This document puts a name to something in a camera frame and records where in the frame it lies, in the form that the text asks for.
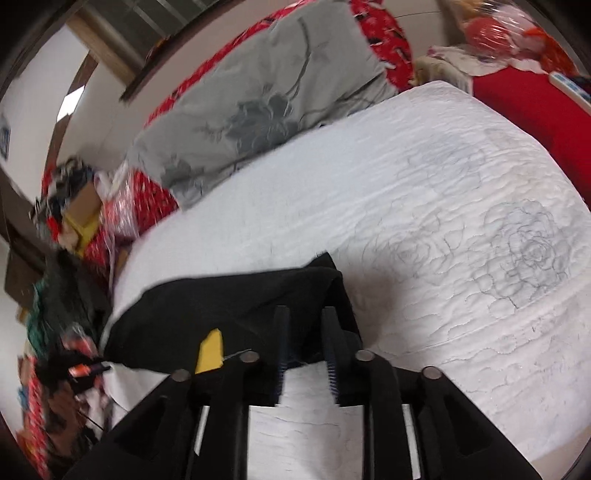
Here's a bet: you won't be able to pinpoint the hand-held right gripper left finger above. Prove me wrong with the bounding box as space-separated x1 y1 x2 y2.
62 307 290 480

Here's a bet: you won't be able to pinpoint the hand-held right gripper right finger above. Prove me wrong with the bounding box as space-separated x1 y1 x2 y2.
322 307 543 480

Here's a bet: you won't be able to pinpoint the black pants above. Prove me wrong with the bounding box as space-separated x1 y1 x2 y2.
102 251 362 407

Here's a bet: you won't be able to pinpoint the white quilted bedspread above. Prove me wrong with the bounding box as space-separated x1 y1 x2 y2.
99 80 591 480

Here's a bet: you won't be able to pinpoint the clear crinkled plastic bag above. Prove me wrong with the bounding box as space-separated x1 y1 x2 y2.
95 164 181 245

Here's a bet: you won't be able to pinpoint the dark green jacket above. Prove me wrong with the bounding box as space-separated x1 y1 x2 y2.
32 251 114 356

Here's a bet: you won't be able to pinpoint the plastic bag with orange item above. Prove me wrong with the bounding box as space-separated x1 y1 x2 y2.
16 323 114 476

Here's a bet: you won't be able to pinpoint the cardboard box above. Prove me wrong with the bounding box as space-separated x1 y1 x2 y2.
58 185 105 250

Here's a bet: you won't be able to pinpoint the dark wooden wardrobe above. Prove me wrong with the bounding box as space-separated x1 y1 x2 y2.
0 175 51 301

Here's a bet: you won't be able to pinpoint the grey floral pillow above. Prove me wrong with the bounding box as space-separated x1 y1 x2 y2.
127 0 402 210

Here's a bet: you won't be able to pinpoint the pile of colourful clothes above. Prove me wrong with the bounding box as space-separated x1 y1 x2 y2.
30 157 100 232

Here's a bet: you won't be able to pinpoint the beige cloth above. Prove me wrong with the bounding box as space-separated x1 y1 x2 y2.
416 44 476 93

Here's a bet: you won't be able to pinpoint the plain red blanket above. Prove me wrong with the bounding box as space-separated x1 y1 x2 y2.
471 65 591 204

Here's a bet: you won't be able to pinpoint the ceiling light panel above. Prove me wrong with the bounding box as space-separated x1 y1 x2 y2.
58 85 86 121

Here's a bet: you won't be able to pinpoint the white blue remote control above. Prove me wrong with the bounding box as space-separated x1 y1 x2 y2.
549 71 591 104

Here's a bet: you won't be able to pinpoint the plastic bag with red toys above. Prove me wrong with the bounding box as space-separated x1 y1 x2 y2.
462 0 578 75

